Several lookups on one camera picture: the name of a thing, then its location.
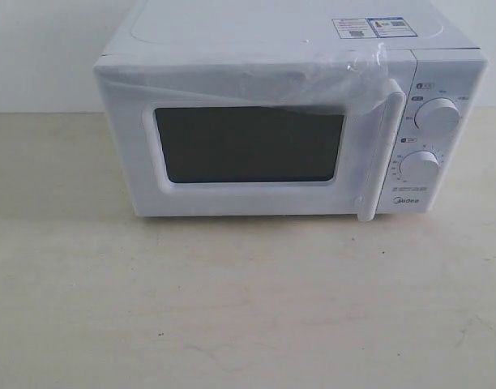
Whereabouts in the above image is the clear plastic protective film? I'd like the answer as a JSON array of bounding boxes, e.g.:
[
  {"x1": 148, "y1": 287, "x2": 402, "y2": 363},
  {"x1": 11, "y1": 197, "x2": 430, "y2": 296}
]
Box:
[{"x1": 94, "y1": 43, "x2": 402, "y2": 115}]

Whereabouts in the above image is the white control knob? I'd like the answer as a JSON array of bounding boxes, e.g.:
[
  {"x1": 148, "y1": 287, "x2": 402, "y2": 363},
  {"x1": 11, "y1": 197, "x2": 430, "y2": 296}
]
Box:
[
  {"x1": 414, "y1": 98, "x2": 461, "y2": 133},
  {"x1": 399, "y1": 151, "x2": 440, "y2": 184}
]

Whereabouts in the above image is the white microwave oven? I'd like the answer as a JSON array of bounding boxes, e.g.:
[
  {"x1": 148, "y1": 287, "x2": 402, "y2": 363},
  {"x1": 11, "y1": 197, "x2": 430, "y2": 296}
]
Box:
[{"x1": 98, "y1": 1, "x2": 487, "y2": 219}]

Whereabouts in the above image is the white microwave door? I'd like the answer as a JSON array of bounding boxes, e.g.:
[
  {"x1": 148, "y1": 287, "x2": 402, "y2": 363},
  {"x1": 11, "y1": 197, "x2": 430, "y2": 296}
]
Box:
[{"x1": 96, "y1": 52, "x2": 416, "y2": 221}]

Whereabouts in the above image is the printed label sticker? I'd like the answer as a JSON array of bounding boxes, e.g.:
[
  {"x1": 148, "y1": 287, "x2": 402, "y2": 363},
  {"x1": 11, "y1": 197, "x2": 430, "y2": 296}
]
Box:
[{"x1": 332, "y1": 17, "x2": 417, "y2": 39}]

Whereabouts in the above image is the lower white control knob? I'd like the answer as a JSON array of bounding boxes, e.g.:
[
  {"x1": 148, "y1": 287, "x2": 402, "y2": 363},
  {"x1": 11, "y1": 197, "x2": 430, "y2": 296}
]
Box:
[{"x1": 399, "y1": 151, "x2": 440, "y2": 184}]

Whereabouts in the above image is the upper white control knob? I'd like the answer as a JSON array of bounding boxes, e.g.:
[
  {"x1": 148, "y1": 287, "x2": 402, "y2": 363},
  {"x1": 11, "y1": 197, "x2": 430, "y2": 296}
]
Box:
[{"x1": 414, "y1": 98, "x2": 461, "y2": 133}]

